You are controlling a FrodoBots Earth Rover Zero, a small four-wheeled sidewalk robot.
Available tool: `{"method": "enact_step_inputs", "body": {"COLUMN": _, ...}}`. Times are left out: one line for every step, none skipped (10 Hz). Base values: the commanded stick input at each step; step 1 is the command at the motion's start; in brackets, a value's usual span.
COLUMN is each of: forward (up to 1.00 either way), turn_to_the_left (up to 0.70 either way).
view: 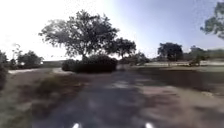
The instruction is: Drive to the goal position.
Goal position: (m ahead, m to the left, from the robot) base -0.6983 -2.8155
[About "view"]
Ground dry grass ground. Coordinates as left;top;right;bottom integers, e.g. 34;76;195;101
0;68;98;128
128;64;224;128

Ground low building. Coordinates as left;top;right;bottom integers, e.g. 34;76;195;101
40;59;66;69

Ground dark bush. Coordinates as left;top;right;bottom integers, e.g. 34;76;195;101
61;54;119;74
0;49;9;91

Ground distant row of trees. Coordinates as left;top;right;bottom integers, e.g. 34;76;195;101
182;45;224;62

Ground large dark tree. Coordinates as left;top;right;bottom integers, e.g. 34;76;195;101
38;9;120;61

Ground tree branches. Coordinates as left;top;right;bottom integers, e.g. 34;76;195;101
200;1;224;40

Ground grey asphalt path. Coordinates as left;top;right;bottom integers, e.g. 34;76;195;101
31;69;159;128

